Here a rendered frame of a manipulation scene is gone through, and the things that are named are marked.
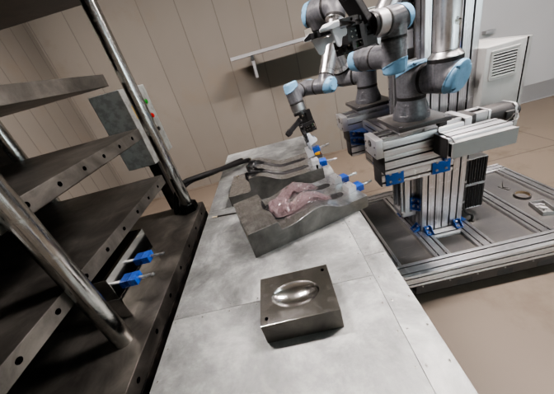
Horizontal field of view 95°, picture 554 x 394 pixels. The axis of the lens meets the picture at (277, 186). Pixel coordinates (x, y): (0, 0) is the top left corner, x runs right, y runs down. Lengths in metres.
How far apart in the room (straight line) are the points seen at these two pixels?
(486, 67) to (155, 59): 3.19
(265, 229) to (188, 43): 2.92
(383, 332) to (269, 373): 0.28
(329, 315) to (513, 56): 1.39
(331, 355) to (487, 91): 1.36
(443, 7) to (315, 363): 1.13
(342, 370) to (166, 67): 3.44
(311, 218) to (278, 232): 0.14
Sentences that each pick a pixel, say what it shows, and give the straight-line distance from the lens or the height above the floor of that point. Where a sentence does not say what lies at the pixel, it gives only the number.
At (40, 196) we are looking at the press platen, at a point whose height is 1.26.
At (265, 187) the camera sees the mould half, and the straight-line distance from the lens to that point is 1.29.
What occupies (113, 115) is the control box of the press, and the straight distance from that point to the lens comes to 1.56.
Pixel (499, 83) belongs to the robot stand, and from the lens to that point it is 1.65.
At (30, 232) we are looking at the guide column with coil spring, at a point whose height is 1.22.
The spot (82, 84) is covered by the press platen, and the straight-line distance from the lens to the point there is 1.26.
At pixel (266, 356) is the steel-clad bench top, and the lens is 0.75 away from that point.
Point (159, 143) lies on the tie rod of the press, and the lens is 1.39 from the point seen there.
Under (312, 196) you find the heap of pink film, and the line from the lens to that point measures 1.02.
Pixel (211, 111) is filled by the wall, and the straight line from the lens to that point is 3.57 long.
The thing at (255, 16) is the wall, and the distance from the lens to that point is 3.49.
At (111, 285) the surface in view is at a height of 0.93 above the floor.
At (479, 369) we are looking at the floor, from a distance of 1.66.
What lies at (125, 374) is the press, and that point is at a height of 0.78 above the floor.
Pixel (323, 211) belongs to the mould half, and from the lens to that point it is 0.99.
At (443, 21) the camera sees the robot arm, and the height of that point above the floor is 1.39.
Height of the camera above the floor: 1.43
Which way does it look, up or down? 27 degrees down
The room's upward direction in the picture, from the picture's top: 16 degrees counter-clockwise
